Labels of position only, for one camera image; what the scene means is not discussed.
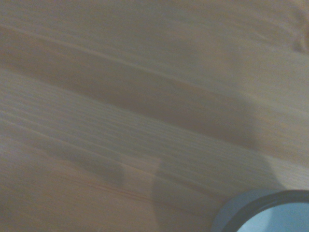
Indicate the blue mug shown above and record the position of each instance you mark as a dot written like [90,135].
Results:
[277,217]

